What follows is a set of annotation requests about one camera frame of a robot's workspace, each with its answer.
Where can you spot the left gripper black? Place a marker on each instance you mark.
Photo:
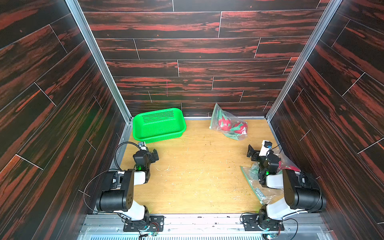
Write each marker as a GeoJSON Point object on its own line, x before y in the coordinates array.
{"type": "Point", "coordinates": [150, 156]}

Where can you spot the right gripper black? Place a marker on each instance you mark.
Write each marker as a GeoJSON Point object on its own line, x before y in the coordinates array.
{"type": "Point", "coordinates": [256, 153]}

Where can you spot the red dragon fruit toy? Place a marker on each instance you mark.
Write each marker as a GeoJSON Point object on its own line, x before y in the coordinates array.
{"type": "Point", "coordinates": [240, 128]}
{"type": "Point", "coordinates": [224, 124]}

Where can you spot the green perforated plastic tray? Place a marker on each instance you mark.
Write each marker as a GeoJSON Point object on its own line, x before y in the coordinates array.
{"type": "Point", "coordinates": [160, 125]}

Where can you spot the clear zip-top bag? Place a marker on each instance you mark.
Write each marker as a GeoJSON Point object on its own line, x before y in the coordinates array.
{"type": "Point", "coordinates": [219, 113]}
{"type": "Point", "coordinates": [263, 178]}

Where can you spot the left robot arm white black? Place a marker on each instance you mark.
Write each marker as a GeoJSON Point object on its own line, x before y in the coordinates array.
{"type": "Point", "coordinates": [117, 194]}

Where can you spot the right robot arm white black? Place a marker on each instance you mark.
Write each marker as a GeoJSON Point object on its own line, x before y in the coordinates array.
{"type": "Point", "coordinates": [301, 194]}

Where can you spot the dragon fruit in near bag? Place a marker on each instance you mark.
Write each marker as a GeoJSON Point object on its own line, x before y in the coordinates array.
{"type": "Point", "coordinates": [287, 165]}

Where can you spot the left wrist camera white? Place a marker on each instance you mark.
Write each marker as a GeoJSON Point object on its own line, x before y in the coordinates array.
{"type": "Point", "coordinates": [143, 146]}

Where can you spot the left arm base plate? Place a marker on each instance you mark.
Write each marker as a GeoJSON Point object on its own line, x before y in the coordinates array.
{"type": "Point", "coordinates": [151, 223]}

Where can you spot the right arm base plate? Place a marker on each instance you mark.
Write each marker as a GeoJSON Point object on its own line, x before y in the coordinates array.
{"type": "Point", "coordinates": [253, 222]}

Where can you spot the aluminium front rail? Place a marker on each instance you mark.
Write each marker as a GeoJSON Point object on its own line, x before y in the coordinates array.
{"type": "Point", "coordinates": [205, 227]}

